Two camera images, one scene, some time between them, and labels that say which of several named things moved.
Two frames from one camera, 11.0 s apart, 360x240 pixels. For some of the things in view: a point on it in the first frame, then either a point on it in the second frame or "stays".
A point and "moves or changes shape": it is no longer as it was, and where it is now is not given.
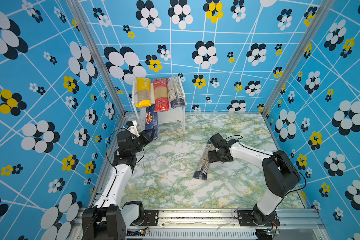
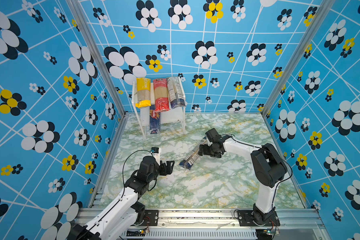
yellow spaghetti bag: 143,92 stays
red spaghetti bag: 161,89 stays
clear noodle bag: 176,92 stays
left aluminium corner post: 77,7 stays
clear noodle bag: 202,170 to 188,162
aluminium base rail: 292,224 stays
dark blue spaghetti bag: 151,120 moves or changes shape
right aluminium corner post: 324,8 stays
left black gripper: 145,138 to 164,171
